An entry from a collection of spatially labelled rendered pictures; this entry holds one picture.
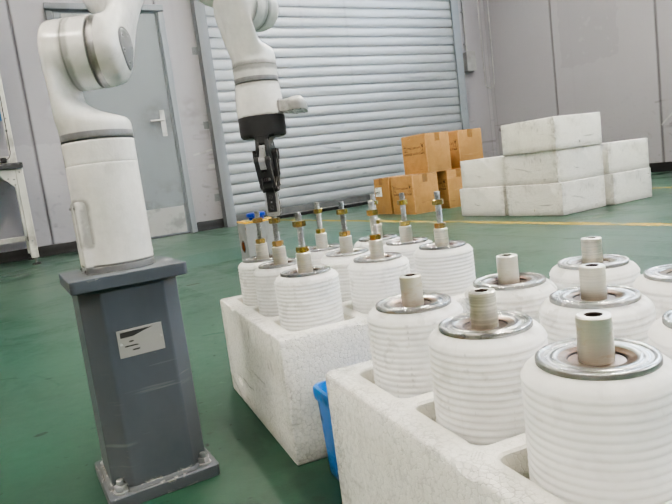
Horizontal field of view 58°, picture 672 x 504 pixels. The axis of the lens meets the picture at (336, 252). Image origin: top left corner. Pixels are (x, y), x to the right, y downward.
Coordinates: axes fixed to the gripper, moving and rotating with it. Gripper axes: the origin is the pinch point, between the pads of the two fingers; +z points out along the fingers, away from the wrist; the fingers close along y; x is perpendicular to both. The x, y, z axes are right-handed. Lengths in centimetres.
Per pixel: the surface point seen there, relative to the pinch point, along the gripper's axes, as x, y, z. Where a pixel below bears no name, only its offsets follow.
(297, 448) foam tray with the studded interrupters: 1.8, 21.2, 32.5
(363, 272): 13.5, 10.1, 11.2
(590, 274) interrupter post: 33, 47, 7
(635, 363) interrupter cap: 29, 64, 9
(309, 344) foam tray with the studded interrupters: 5.1, 19.5, 18.6
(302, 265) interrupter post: 4.7, 12.1, 8.8
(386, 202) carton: 37, -401, 29
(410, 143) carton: 60, -387, -16
